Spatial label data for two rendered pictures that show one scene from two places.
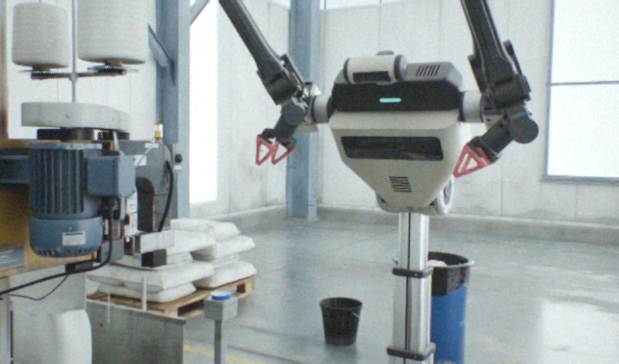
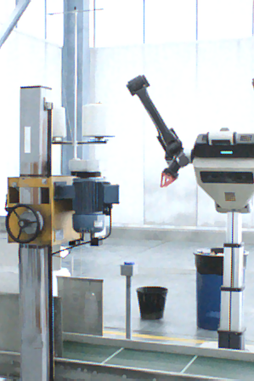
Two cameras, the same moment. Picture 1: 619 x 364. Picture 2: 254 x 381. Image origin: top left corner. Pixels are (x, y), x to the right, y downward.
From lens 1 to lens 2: 1.78 m
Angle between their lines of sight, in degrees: 8
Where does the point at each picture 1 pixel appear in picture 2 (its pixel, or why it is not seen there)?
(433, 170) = (248, 189)
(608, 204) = not seen: outside the picture
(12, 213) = (59, 213)
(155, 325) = (82, 284)
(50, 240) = (88, 224)
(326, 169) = not seen: hidden behind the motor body
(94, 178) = (107, 195)
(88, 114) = (104, 165)
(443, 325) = not seen: hidden behind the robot
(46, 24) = (59, 117)
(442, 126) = not seen: outside the picture
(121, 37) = (110, 126)
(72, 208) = (97, 209)
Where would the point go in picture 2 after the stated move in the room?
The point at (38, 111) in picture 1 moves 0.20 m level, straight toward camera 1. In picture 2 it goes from (85, 164) to (108, 164)
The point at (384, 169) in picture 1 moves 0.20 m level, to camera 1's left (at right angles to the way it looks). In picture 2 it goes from (222, 188) to (187, 188)
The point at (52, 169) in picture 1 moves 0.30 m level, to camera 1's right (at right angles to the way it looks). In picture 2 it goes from (89, 191) to (155, 190)
